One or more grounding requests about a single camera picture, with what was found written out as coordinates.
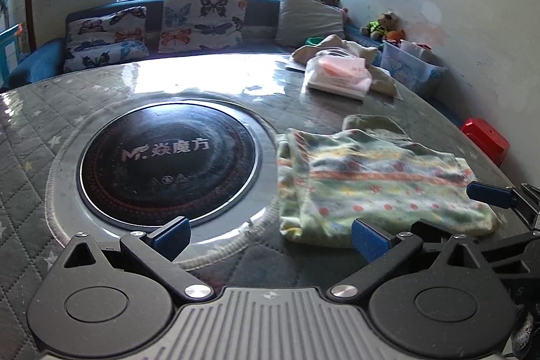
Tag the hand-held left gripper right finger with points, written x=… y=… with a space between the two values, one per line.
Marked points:
x=369 y=240

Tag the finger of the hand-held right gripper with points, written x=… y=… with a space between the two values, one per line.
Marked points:
x=514 y=254
x=491 y=194

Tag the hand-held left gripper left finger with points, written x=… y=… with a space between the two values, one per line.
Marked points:
x=171 y=237

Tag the green floral garment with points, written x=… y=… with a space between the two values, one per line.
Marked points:
x=371 y=183

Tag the red small box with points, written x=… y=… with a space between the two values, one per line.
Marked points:
x=485 y=136

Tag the round black induction cooktop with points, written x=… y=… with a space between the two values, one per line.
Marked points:
x=168 y=174

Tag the clear plastic storage box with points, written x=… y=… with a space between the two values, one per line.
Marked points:
x=405 y=67

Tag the pink white tissue pack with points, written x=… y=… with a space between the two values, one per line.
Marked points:
x=337 y=77

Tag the orange plush toy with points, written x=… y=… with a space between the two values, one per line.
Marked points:
x=395 y=35

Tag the beige cloth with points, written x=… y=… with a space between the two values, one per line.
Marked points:
x=337 y=43

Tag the teddy bear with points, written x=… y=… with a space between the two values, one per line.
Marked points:
x=379 y=27

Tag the green bowl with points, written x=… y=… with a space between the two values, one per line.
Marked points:
x=313 y=40

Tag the folded butterfly print cushion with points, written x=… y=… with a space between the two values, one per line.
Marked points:
x=105 y=31

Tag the tall butterfly print cushion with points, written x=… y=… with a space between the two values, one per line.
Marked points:
x=202 y=22

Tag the plain grey pillow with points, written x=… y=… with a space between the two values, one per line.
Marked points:
x=308 y=20

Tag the blue sofa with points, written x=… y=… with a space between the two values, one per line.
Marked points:
x=261 y=12

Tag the blue cabinet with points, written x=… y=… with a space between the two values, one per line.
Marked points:
x=8 y=52

